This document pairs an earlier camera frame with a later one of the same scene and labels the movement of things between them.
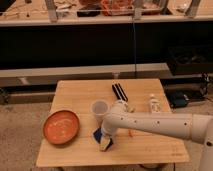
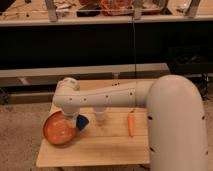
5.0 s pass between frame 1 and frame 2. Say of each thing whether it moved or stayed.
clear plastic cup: stayed
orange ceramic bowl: stayed
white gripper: moved
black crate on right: stayed
